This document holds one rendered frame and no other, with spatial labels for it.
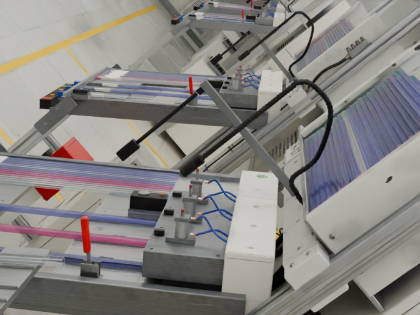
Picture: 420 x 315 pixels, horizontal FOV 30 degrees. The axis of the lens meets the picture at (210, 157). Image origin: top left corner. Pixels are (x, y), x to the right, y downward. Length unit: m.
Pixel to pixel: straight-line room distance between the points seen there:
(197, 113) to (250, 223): 1.31
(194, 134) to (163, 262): 4.76
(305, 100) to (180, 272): 1.39
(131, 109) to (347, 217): 1.60
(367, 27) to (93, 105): 0.95
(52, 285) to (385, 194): 0.55
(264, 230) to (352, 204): 0.23
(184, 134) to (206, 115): 3.39
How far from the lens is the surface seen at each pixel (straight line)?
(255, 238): 1.32
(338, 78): 2.60
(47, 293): 1.32
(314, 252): 1.19
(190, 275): 1.30
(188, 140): 6.05
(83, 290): 1.30
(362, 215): 1.20
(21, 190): 1.77
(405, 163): 1.18
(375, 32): 2.61
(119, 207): 1.67
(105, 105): 2.71
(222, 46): 7.38
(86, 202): 2.82
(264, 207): 1.48
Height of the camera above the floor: 1.61
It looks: 14 degrees down
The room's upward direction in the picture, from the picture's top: 52 degrees clockwise
